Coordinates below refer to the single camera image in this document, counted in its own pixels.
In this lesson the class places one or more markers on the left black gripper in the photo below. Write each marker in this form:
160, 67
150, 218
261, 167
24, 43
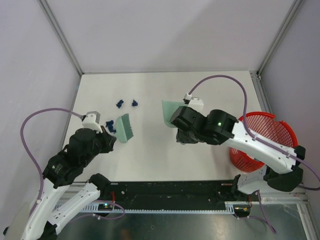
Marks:
109, 140

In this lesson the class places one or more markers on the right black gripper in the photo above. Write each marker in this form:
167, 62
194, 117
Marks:
181, 138

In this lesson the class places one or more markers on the blue paper scrap large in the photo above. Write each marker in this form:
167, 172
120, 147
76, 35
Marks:
110, 126

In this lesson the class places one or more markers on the green hand brush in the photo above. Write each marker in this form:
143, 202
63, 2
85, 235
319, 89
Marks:
123, 128

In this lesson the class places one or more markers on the green dustpan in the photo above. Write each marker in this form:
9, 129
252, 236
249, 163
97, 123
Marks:
168, 109

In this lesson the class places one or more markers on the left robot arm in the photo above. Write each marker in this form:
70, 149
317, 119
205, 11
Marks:
46, 222

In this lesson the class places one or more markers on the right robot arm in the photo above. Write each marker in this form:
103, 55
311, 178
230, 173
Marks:
280, 171

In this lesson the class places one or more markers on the blue paper scrap left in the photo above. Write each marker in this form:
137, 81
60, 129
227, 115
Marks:
120, 103

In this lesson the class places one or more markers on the blue paper scrap middle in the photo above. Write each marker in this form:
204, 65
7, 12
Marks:
134, 103

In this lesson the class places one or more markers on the red mesh basket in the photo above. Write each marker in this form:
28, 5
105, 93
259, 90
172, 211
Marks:
264, 124

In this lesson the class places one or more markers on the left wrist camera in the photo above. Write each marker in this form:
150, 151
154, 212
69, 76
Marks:
91, 120

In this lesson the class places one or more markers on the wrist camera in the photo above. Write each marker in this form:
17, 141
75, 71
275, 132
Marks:
91, 120
193, 102

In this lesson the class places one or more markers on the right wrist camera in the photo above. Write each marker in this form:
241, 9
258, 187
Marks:
193, 102

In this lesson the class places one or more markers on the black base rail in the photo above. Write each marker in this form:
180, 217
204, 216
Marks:
208, 195

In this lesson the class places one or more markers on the left aluminium frame post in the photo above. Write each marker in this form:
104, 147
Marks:
45, 7

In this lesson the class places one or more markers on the aluminium frame post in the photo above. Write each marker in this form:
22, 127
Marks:
281, 33
45, 7

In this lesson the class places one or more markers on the right aluminium frame post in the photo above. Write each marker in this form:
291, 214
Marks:
281, 33

